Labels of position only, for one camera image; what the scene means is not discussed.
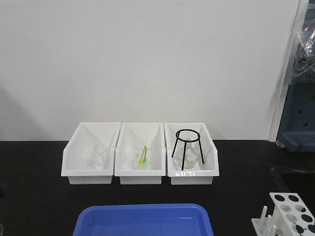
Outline glassware in left bin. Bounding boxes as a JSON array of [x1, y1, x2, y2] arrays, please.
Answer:
[[79, 145, 109, 170]]

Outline plastic bag of pegs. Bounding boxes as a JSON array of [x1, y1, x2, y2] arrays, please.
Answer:
[[290, 12, 315, 85]]

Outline middle white storage bin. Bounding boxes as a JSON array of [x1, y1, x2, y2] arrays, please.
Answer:
[[114, 122, 166, 185]]

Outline white storage bin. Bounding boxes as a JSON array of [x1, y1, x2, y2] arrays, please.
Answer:
[[164, 123, 220, 185], [114, 122, 166, 185], [61, 122, 122, 185]]

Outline green plastic spoon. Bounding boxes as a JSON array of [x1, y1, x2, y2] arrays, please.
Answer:
[[142, 146, 148, 163]]

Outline glass beaker in middle bin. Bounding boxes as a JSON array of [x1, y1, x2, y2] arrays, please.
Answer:
[[132, 137, 155, 170]]

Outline blue plastic tray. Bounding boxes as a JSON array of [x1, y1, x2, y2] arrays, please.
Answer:
[[73, 204, 214, 236]]

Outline yellow plastic spoon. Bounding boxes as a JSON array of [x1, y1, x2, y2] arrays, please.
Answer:
[[138, 149, 144, 165]]

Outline white test tube rack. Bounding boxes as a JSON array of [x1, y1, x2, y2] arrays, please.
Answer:
[[251, 192, 315, 236]]

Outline glass flask under tripod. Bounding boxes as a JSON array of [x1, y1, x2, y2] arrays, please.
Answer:
[[173, 141, 199, 171]]

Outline right white storage bin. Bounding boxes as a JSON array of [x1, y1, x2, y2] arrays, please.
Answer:
[[164, 123, 220, 185]]

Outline black lab sink basin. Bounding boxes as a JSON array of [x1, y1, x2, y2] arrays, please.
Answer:
[[270, 167, 315, 214]]

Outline grey drying pegboard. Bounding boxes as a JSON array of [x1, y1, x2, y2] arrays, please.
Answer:
[[276, 0, 315, 152]]

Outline black wire tripod stand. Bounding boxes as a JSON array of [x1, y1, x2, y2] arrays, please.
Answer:
[[171, 129, 206, 171]]

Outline left white storage bin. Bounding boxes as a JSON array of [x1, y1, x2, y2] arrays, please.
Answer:
[[61, 122, 122, 185]]

